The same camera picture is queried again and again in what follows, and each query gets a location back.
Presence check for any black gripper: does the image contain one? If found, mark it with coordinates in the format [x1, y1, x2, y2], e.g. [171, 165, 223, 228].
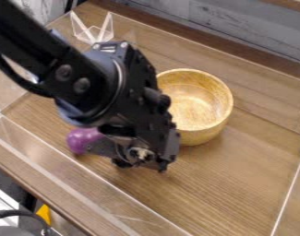
[84, 135, 166, 171]

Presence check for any purple toy eggplant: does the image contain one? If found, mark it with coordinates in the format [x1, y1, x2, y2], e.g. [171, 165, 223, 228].
[65, 128, 103, 155]

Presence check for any brown wooden bowl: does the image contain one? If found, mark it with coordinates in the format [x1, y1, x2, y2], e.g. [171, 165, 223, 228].
[156, 68, 234, 146]

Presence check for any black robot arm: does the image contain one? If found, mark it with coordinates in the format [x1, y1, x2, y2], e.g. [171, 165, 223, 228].
[0, 0, 181, 172]

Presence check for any yellow warning sticker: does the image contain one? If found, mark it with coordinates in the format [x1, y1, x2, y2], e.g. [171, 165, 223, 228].
[36, 204, 52, 225]

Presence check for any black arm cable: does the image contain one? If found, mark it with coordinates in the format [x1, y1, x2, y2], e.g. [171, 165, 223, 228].
[0, 52, 56, 99]

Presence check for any clear acrylic corner bracket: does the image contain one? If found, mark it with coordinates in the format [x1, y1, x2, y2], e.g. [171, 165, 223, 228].
[69, 11, 114, 45]

